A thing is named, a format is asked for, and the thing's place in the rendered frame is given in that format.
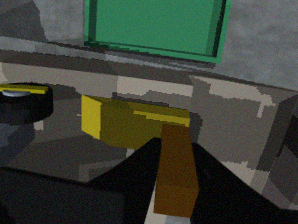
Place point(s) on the green tray walls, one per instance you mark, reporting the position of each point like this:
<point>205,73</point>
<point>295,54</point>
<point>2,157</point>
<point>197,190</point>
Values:
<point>90,37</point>

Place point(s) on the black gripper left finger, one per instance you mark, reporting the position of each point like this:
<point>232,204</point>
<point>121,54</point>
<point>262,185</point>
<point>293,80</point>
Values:
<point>121,195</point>

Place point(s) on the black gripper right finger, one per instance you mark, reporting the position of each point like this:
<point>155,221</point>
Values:
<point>223,198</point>

